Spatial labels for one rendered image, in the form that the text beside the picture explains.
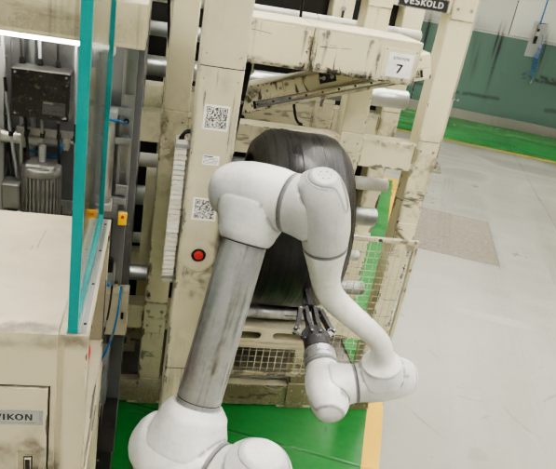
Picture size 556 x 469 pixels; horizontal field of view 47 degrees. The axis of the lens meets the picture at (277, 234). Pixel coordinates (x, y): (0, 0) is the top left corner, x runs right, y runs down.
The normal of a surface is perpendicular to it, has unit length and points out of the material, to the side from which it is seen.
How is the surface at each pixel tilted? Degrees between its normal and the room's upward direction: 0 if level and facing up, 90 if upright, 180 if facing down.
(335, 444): 0
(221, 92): 90
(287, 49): 90
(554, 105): 90
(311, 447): 0
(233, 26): 90
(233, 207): 74
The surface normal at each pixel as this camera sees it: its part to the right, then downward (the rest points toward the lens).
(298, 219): -0.35, 0.52
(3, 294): 0.16, -0.90
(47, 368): 0.15, 0.42
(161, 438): -0.48, -0.18
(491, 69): -0.19, 0.36
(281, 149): -0.06, -0.68
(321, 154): 0.22, -0.66
